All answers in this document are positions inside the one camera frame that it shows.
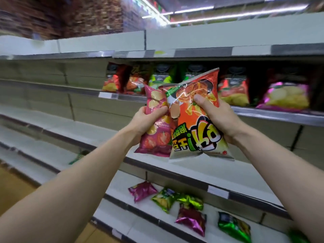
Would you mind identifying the person's left hand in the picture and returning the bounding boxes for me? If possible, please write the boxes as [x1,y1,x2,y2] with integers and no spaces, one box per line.
[126,106,169,147]

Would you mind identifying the person's right hand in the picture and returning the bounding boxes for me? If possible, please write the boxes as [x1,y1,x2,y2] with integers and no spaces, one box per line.
[193,94,248,146]

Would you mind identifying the red chip bag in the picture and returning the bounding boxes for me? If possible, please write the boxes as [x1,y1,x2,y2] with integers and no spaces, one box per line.
[125,64,150,95]
[218,66,250,107]
[102,62,127,93]

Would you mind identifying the long ceiling light strip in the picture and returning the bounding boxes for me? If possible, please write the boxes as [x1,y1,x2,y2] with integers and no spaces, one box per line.
[169,4,309,25]

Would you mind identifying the stacks of brown packaged goods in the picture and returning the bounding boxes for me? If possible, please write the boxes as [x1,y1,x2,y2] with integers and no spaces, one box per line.
[0,0,162,40]

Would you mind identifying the person's right forearm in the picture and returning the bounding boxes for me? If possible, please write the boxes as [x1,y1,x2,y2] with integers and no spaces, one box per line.
[232,124,324,243]

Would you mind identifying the small green foil snack bag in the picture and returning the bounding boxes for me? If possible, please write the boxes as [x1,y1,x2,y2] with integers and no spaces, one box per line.
[68,150,89,165]
[218,212,252,243]
[151,188,180,213]
[288,229,311,243]
[177,194,204,211]

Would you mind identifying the orange snack bag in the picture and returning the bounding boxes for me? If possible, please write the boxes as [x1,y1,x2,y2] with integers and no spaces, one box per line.
[159,68,234,161]

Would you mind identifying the white metal shelving unit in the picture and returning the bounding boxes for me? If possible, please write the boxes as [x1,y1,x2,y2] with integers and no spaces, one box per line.
[0,12,324,243]

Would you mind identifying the person's left forearm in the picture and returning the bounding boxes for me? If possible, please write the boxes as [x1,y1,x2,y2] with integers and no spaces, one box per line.
[0,125,141,243]

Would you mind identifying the green chip bag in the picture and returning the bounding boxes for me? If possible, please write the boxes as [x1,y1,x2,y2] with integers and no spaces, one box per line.
[183,64,208,82]
[148,64,177,89]

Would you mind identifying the short ceiling light strip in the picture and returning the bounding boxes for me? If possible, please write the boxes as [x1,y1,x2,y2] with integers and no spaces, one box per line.
[162,6,214,16]

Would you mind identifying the small pink foil snack bag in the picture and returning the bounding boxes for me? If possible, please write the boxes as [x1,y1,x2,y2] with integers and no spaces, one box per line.
[128,181,158,203]
[175,204,207,237]

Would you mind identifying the pink tomato chip bag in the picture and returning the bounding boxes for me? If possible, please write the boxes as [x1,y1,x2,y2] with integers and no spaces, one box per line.
[134,85,178,158]

